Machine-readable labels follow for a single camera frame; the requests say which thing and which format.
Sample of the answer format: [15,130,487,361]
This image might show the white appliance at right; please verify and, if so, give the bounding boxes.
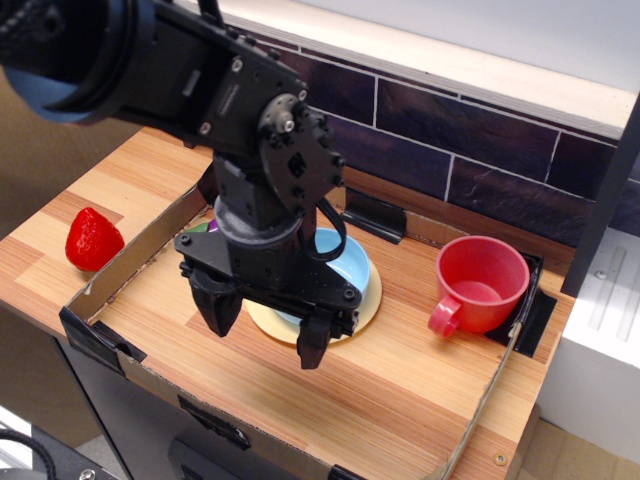
[537,229,639,463]

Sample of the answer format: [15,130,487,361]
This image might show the light blue bowl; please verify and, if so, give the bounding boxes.
[276,228,371,325]

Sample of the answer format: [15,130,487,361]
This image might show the dark shelf post right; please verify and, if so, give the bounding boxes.
[561,98,639,297]

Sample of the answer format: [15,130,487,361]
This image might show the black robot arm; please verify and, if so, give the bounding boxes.
[1,1,362,369]

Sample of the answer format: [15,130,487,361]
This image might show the purple toy eggplant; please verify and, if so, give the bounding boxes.
[187,219,218,234]

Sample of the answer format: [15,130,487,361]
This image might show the red cup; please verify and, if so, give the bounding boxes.
[428,235,530,338]

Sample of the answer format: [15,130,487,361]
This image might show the white wooden shelf board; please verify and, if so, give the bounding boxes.
[220,1,638,139]

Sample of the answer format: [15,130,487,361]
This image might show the cardboard fence with black tape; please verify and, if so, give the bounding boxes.
[61,191,544,479]

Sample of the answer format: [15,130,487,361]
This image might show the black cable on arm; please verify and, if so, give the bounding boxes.
[308,198,348,262]

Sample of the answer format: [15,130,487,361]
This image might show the yellow plate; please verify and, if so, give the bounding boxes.
[243,261,382,346]

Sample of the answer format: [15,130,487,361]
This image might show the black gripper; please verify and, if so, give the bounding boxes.
[174,200,362,370]

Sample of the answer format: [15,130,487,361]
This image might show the red toy strawberry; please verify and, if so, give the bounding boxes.
[65,207,125,272]

